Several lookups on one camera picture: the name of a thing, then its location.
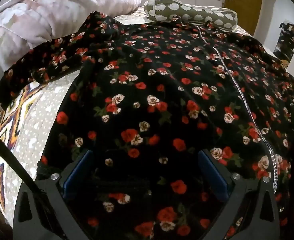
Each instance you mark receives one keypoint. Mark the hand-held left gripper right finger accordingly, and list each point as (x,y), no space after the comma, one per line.
(211,173)

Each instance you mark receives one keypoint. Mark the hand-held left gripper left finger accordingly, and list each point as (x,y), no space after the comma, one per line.
(79,171)

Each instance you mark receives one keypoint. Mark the black floral robe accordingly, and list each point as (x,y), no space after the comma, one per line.
(149,80)

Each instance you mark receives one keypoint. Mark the zigzag patterned bedsheet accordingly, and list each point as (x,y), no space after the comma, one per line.
(4,135)

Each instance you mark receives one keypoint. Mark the cluttered white shelf unit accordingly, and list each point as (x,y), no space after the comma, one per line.
(292,47)

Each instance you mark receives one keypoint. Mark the pink fluffy duvet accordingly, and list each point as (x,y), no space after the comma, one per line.
(37,17)

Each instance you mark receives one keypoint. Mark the olive cloud print pillow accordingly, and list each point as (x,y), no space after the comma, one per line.
(166,10)

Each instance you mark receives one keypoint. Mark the wooden door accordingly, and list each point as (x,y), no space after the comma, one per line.
(241,2)

